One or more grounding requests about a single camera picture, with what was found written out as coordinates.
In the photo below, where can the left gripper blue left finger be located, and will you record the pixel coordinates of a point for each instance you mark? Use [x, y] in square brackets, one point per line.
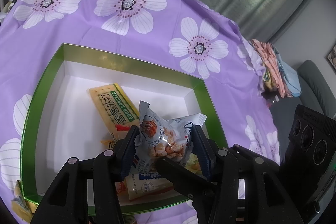
[125, 151]

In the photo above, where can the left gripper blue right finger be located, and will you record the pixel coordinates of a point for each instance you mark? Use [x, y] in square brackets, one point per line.
[206, 151]

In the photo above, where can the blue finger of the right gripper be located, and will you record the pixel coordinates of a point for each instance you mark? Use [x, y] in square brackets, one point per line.
[188, 184]

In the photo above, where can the clear peanut snack packet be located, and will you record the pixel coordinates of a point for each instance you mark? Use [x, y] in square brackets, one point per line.
[159, 137]

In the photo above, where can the white blue red snack packet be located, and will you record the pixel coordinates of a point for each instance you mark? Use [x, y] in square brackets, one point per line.
[139, 185]

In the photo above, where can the yellow cracker packet in box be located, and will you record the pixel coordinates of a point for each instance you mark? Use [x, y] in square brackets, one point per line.
[115, 108]

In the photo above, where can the green cardboard box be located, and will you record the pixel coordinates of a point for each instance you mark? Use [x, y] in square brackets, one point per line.
[63, 122]

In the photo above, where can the stack of folded clothes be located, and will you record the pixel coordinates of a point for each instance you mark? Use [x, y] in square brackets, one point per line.
[279, 76]

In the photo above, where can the grey green sofa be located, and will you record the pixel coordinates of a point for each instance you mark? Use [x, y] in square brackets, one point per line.
[316, 93]

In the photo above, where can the yellow snack packet outside box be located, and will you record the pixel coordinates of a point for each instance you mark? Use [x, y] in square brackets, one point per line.
[21, 207]

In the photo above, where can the purple floral tablecloth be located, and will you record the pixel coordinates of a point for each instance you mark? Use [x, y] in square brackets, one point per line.
[184, 35]

